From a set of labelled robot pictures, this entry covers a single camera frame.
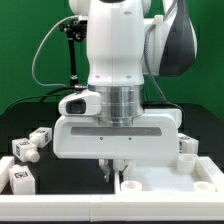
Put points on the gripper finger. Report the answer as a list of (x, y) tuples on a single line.
[(123, 166), (103, 164)]

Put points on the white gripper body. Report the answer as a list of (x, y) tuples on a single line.
[(152, 137)]

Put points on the white square tabletop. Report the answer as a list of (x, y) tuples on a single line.
[(179, 177)]

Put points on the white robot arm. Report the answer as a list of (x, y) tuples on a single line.
[(108, 121)]

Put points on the white left fence piece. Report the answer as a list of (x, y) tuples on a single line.
[(6, 163)]

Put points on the white fence piece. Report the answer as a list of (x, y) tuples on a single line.
[(6, 163), (209, 172)]

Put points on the white right fence piece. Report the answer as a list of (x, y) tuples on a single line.
[(209, 172)]

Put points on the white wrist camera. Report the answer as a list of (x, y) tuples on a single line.
[(86, 103)]

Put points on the white front fence wall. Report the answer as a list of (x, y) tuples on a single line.
[(93, 208)]

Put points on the black camera stand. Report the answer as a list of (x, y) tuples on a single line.
[(76, 32)]

